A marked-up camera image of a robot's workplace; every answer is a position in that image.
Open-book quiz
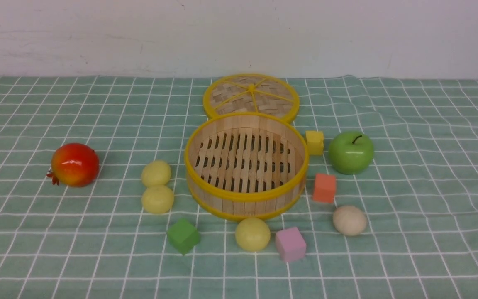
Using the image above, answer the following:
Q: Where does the yellow bun front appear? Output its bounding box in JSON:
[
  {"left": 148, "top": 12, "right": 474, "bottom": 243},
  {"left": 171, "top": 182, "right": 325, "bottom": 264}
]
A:
[{"left": 235, "top": 217, "right": 271, "bottom": 252}]

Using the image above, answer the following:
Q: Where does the yellow bun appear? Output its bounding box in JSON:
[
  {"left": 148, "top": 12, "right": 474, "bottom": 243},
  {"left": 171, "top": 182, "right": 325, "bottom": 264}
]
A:
[
  {"left": 141, "top": 185, "right": 175, "bottom": 214},
  {"left": 141, "top": 160, "right": 171, "bottom": 187},
  {"left": 235, "top": 217, "right": 271, "bottom": 252}
]

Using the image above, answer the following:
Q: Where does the white bun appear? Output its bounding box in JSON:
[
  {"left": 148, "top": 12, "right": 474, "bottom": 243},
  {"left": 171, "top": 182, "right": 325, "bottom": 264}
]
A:
[{"left": 332, "top": 206, "right": 368, "bottom": 236}]

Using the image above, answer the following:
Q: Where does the bamboo steamer tray yellow rim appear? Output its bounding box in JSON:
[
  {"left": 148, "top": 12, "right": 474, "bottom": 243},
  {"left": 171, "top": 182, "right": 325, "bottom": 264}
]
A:
[{"left": 184, "top": 113, "right": 310, "bottom": 221}]

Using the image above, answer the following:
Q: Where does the woven bamboo steamer lid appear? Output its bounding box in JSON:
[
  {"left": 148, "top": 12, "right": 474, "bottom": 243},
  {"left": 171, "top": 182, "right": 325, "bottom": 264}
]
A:
[{"left": 202, "top": 74, "right": 300, "bottom": 123}]

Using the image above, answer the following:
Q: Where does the yellow cube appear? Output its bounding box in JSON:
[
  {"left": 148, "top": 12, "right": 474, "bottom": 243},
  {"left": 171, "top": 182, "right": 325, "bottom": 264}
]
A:
[{"left": 305, "top": 130, "right": 324, "bottom": 156}]

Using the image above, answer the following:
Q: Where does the orange cube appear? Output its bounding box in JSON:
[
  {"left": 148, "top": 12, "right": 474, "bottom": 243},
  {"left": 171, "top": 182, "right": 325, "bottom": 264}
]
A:
[{"left": 312, "top": 173, "right": 337, "bottom": 204}]

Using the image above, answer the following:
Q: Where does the green cube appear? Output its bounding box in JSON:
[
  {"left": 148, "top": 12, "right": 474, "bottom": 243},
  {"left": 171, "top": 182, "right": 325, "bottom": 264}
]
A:
[{"left": 166, "top": 219, "right": 200, "bottom": 255}]

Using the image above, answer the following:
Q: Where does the pink cube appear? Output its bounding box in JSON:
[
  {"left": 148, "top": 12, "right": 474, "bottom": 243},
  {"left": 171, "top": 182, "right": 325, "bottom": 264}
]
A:
[{"left": 275, "top": 227, "right": 307, "bottom": 263}]

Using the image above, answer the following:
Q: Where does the green apple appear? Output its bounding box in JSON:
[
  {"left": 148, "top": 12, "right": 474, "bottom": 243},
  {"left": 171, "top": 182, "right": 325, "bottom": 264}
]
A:
[{"left": 328, "top": 131, "right": 374, "bottom": 175}]

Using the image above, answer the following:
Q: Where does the red pomegranate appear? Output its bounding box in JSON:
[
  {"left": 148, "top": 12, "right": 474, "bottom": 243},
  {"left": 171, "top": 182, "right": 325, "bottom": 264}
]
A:
[{"left": 46, "top": 142, "right": 100, "bottom": 187}]

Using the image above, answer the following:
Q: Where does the green checkered tablecloth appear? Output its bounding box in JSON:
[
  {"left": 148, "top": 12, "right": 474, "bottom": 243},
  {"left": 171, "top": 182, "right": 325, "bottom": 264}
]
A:
[{"left": 0, "top": 76, "right": 478, "bottom": 299}]

